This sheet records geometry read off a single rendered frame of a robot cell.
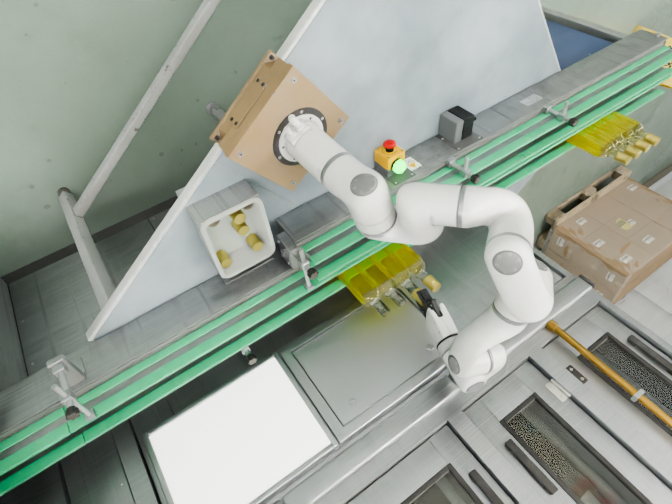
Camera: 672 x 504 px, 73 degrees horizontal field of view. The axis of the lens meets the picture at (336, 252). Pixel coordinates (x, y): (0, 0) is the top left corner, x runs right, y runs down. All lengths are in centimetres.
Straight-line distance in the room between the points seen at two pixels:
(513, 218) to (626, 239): 429
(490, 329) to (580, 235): 406
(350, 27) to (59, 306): 135
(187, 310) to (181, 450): 37
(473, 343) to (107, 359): 94
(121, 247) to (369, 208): 124
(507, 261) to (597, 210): 453
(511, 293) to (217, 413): 87
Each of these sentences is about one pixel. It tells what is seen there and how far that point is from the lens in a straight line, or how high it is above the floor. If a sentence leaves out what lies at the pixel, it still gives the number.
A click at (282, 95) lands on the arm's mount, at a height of 86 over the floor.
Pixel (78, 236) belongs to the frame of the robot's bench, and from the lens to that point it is 174.
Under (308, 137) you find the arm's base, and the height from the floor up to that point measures 91.
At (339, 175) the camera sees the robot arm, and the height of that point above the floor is 105.
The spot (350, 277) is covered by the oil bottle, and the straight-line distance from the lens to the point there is 135.
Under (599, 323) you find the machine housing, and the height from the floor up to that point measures 148.
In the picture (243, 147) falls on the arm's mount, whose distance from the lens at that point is 107.
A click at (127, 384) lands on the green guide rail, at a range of 133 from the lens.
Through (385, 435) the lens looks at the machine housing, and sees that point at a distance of 129.
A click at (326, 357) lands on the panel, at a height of 109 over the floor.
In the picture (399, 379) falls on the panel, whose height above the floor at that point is 127.
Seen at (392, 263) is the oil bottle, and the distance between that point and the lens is 138.
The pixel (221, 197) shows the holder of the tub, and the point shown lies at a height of 78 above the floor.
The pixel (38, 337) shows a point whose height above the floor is 43.
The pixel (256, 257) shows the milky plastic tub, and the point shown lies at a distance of 132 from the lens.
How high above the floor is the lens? 171
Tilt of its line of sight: 36 degrees down
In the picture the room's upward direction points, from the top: 137 degrees clockwise
